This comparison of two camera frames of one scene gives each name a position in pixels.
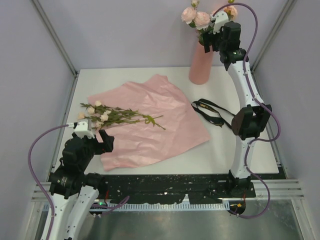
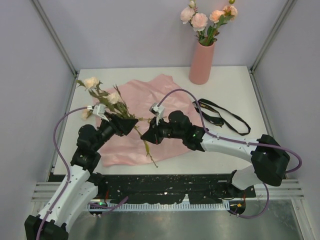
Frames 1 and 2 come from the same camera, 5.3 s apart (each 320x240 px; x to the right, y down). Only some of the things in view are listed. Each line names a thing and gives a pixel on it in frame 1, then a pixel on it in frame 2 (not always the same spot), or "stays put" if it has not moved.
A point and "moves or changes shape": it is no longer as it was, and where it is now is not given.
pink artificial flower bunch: (102, 116) moves or changes shape
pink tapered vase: (200, 70) stays put
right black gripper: (208, 37) -> (152, 135)
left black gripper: (107, 140) -> (125, 124)
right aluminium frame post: (285, 14) stays put
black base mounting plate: (170, 189) stays put
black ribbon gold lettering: (211, 112) stays put
